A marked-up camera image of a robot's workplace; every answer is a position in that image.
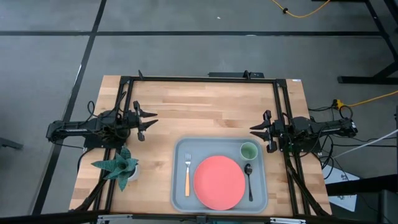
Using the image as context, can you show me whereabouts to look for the yellow extension cable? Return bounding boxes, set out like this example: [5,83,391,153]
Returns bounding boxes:
[269,0,331,19]

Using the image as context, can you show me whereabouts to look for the white cable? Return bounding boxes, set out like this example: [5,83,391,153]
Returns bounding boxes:
[332,128,398,159]

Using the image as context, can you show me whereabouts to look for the fork with orange handle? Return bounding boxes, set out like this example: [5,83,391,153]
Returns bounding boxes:
[184,152,192,198]

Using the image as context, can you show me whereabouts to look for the black cable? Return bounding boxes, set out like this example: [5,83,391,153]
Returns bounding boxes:
[331,142,389,148]

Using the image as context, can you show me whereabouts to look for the white paper sheet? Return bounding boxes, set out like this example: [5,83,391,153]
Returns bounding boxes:
[322,164,361,212]

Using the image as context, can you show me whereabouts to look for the black table leg frame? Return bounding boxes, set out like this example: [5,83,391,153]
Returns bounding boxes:
[310,0,398,85]

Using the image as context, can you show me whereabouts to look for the coral red plate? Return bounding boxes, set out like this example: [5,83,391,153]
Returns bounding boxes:
[193,155,246,212]

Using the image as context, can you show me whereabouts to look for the silver aluminium post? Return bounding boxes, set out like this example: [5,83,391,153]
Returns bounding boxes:
[269,217,307,224]
[96,213,133,224]

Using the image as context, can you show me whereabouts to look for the green leafy plant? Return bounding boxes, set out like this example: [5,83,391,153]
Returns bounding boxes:
[91,146,139,192]

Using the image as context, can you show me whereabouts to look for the white plant pot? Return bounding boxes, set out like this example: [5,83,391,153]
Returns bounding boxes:
[127,164,141,182]

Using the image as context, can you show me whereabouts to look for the black aluminium table frame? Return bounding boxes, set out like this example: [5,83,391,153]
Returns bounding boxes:
[70,75,332,224]

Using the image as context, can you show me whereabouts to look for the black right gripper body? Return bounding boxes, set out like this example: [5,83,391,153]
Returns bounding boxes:
[262,110,285,154]

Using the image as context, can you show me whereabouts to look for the black metal beam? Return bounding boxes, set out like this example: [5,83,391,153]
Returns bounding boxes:
[325,173,398,197]

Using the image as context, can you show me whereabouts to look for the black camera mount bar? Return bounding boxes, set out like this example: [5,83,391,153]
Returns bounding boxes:
[207,70,265,79]

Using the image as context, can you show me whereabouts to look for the yellow cable with plug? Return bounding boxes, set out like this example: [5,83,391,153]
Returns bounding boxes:
[332,90,398,110]

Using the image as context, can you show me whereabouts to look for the dark metal spoon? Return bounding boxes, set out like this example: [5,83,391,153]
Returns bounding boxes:
[244,163,254,202]

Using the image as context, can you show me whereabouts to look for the green cup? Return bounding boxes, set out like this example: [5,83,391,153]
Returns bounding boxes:
[239,141,259,161]

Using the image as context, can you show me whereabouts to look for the grey plastic tray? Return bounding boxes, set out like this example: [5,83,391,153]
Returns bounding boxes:
[170,136,269,215]

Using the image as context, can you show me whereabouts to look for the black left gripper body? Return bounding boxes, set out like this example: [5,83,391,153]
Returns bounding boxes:
[126,100,147,142]

